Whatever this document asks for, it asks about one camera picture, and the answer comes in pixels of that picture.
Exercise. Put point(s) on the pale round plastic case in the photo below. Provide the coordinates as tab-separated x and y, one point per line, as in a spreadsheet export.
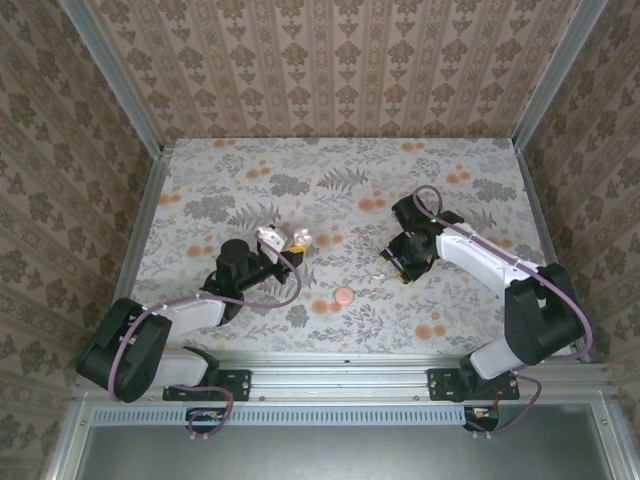
301	235

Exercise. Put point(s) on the pink round charging case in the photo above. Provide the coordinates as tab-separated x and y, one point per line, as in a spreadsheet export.
344	296

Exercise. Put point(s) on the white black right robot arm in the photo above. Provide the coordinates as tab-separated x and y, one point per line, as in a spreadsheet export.
540	320

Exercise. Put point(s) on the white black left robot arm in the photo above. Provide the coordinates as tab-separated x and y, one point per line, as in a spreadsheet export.
125	350

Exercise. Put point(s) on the aluminium base beam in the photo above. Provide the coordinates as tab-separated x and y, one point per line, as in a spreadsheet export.
340	380

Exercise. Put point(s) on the small connector board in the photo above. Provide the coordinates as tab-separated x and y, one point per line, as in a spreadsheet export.
482	414
205	416

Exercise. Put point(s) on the grey metal sheet panel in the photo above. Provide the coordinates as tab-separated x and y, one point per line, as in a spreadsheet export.
340	455

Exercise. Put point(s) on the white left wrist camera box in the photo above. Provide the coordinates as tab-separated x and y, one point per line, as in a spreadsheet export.
272	237

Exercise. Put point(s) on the aluminium side rail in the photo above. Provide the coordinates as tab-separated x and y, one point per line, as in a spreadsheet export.
145	215
540	215

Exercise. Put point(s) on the aluminium frame post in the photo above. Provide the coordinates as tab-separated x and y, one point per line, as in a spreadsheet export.
117	80
556	75

